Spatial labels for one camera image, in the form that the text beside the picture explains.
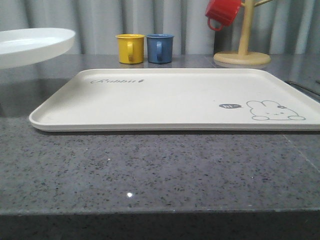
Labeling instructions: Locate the silver metal fork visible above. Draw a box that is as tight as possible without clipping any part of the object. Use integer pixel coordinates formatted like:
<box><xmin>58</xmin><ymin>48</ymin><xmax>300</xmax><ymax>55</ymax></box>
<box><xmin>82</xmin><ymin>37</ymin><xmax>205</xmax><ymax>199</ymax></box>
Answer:
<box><xmin>285</xmin><ymin>81</ymin><xmax>320</xmax><ymax>103</ymax></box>

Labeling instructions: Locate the white round plate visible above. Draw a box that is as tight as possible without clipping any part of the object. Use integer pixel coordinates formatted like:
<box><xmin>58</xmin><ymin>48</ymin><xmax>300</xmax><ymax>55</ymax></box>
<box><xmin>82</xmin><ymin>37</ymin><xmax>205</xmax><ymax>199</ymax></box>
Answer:
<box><xmin>0</xmin><ymin>27</ymin><xmax>76</xmax><ymax>69</ymax></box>

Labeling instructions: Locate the beige rabbit print tray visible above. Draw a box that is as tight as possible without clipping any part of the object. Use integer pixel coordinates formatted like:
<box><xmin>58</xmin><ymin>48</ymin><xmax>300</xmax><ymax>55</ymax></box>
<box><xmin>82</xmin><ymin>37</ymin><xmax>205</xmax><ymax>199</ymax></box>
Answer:
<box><xmin>29</xmin><ymin>68</ymin><xmax>320</xmax><ymax>132</ymax></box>

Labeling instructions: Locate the blue enamel mug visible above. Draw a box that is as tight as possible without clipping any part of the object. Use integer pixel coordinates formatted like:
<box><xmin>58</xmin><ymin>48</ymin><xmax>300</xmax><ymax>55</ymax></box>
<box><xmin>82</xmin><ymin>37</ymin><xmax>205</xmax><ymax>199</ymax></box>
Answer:
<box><xmin>146</xmin><ymin>34</ymin><xmax>174</xmax><ymax>64</ymax></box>

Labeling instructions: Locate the yellow enamel mug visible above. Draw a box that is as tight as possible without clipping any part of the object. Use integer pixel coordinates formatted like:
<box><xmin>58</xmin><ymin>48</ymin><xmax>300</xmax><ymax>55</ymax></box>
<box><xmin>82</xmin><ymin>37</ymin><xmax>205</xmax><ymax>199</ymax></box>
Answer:
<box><xmin>115</xmin><ymin>34</ymin><xmax>145</xmax><ymax>65</ymax></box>

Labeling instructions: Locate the wooden mug tree stand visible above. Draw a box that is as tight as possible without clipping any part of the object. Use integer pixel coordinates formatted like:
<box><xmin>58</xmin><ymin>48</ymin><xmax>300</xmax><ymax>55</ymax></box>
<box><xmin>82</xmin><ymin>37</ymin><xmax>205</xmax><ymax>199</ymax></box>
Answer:
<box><xmin>213</xmin><ymin>0</ymin><xmax>271</xmax><ymax>66</ymax></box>

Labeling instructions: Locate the red enamel mug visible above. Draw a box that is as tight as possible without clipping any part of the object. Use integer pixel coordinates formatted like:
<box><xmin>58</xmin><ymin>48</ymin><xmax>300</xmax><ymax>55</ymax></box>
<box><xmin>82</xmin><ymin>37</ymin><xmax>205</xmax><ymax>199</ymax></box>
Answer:
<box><xmin>205</xmin><ymin>0</ymin><xmax>242</xmax><ymax>31</ymax></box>

